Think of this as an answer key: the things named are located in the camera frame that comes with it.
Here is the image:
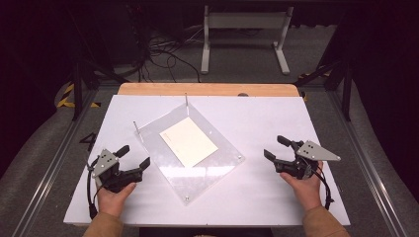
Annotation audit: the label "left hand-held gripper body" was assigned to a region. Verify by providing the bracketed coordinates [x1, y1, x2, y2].
[90, 148, 144, 194]

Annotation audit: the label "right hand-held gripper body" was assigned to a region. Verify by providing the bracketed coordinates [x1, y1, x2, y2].
[273, 139, 342, 181]

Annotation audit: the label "person's left hand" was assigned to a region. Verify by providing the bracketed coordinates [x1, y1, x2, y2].
[96, 182, 137, 218]

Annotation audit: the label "person's right hand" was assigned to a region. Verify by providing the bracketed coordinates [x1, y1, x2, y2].
[280, 161, 325, 212]

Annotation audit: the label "white board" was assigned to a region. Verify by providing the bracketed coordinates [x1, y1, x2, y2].
[63, 94, 351, 227]

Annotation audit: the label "cream paper sheet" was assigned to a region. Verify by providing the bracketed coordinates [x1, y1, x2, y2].
[159, 117, 219, 169]

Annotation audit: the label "clear acrylic plate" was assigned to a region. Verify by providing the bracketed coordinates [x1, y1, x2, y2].
[135, 103, 246, 206]

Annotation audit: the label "yellow black floor tape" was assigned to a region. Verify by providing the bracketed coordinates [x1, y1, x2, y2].
[296, 69, 331, 81]
[56, 82, 102, 109]

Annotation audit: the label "black metal stand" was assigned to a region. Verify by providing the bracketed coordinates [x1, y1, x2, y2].
[293, 58, 354, 121]
[70, 48, 130, 121]

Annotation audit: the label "wooden table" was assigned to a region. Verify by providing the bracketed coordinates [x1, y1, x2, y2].
[117, 82, 300, 98]

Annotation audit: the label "person's dark lap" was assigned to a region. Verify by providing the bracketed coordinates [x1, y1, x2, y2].
[138, 226, 274, 237]

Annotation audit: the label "white metal stand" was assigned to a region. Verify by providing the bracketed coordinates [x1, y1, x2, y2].
[200, 4, 294, 76]

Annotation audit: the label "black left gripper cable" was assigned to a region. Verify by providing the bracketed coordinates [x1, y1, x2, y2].
[86, 157, 101, 220]

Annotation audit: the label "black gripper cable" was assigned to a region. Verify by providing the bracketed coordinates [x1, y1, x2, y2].
[309, 161, 335, 211]
[86, 157, 101, 220]

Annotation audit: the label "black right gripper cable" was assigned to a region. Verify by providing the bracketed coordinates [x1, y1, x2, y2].
[309, 161, 335, 211]

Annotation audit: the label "aluminium floor rail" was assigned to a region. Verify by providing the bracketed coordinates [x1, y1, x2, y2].
[325, 88, 410, 237]
[11, 88, 101, 237]

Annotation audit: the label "black floor cables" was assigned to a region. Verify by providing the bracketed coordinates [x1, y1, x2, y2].
[131, 26, 206, 83]

